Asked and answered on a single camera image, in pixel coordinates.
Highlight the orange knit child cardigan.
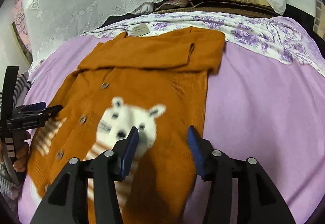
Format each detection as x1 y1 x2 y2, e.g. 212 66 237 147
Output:
28 27 225 223

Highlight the person left hand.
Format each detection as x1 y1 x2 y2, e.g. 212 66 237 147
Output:
13 131 31 172

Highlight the black white striped folded garment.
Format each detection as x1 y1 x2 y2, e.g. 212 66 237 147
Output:
13 71 32 107

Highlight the pink floral hanging cloth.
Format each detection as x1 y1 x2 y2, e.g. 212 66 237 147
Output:
14 0 32 53

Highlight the lilac bed sheet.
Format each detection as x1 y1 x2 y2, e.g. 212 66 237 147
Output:
18 36 324 223

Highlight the beige paper price tag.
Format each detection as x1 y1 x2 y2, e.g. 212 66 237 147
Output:
132 23 150 37

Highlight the purple floral white quilt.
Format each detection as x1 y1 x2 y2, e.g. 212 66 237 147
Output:
86 11 324 76

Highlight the pink striped cloth bundle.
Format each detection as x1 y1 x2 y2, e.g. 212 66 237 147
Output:
132 0 189 15

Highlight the woven brown mat stack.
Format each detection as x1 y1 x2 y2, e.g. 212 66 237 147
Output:
155 0 278 18

